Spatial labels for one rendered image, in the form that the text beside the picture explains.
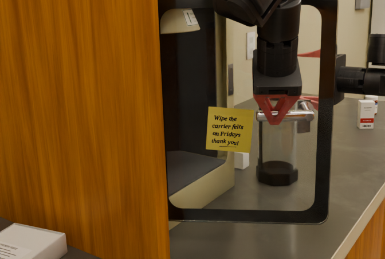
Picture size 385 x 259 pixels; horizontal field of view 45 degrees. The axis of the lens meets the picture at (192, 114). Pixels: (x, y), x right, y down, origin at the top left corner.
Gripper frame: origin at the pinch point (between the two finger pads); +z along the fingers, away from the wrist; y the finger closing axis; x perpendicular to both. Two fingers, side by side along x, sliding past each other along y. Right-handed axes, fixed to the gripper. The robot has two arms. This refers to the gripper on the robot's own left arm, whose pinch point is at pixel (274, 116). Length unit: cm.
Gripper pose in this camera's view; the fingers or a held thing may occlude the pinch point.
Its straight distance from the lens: 73.8
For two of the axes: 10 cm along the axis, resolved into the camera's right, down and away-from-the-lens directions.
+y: -0.8, 6.2, -7.8
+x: 9.9, -0.1, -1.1
